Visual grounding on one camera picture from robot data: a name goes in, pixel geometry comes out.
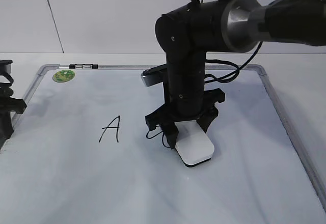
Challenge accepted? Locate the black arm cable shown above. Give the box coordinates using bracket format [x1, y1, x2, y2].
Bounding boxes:
[0, 72, 15, 96]
[172, 0, 263, 83]

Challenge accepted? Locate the black and clear frame clip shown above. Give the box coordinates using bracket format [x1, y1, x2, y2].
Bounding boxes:
[69, 63, 98, 69]

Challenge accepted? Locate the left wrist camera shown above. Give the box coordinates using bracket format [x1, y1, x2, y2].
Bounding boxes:
[0, 60, 13, 74]

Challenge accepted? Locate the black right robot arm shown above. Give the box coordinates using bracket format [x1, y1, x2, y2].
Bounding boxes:
[142, 0, 325, 149]

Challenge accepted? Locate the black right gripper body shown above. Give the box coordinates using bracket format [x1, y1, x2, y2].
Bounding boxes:
[145, 88, 225, 131]

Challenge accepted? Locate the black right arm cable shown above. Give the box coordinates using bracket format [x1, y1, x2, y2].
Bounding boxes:
[172, 0, 263, 83]

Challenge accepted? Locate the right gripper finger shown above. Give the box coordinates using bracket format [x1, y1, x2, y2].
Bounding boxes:
[196, 111, 219, 133]
[160, 123, 179, 150]

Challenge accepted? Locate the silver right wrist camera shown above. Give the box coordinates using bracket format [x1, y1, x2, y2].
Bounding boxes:
[141, 64, 168, 87]

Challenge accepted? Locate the round green magnet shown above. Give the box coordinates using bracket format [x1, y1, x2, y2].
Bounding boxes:
[52, 70, 75, 83]

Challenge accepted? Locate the white board with grey frame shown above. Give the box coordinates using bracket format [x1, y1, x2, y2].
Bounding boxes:
[1, 65, 325, 223]

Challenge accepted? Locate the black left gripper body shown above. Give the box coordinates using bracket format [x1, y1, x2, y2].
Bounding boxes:
[1, 97, 27, 145]

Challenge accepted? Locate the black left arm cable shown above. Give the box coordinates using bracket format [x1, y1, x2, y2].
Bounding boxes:
[0, 72, 15, 96]

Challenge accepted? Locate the white board eraser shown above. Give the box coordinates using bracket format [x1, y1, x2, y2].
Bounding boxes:
[173, 121, 214, 167]

